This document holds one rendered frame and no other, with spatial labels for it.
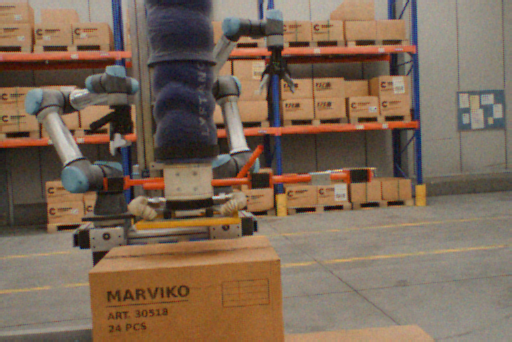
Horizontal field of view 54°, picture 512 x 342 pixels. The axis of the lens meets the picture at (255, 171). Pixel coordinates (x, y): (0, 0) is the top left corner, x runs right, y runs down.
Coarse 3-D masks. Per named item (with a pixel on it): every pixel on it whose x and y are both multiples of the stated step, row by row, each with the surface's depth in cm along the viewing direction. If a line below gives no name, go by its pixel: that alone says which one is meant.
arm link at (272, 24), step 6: (270, 12) 210; (276, 12) 210; (264, 18) 215; (270, 18) 210; (276, 18) 210; (282, 18) 212; (264, 24) 213; (270, 24) 211; (276, 24) 210; (282, 24) 212; (264, 30) 215; (270, 30) 211; (276, 30) 210; (282, 30) 212
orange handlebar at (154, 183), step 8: (272, 176) 181; (280, 176) 181; (288, 176) 176; (296, 176) 177; (304, 176) 177; (336, 176) 177; (344, 176) 177; (128, 184) 200; (136, 184) 201; (144, 184) 174; (152, 184) 173; (160, 184) 173; (216, 184) 175; (224, 184) 175; (232, 184) 175; (240, 184) 175
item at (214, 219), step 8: (208, 208) 169; (168, 216) 166; (184, 216) 171; (192, 216) 170; (200, 216) 169; (208, 216) 167; (216, 216) 167; (224, 216) 166; (232, 216) 169; (136, 224) 162; (144, 224) 162; (152, 224) 162; (160, 224) 163; (168, 224) 163; (176, 224) 163; (184, 224) 163; (192, 224) 163; (200, 224) 163; (208, 224) 164; (216, 224) 164; (224, 224) 164; (232, 224) 164
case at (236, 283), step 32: (128, 256) 175; (160, 256) 173; (192, 256) 170; (224, 256) 167; (256, 256) 165; (96, 288) 156; (128, 288) 156; (160, 288) 157; (192, 288) 158; (224, 288) 159; (256, 288) 160; (96, 320) 156; (128, 320) 157; (160, 320) 158; (192, 320) 159; (224, 320) 160; (256, 320) 161
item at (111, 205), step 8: (96, 192) 223; (104, 192) 220; (112, 192) 221; (120, 192) 224; (96, 200) 223; (104, 200) 220; (112, 200) 221; (120, 200) 223; (96, 208) 222; (104, 208) 219; (112, 208) 220; (120, 208) 222
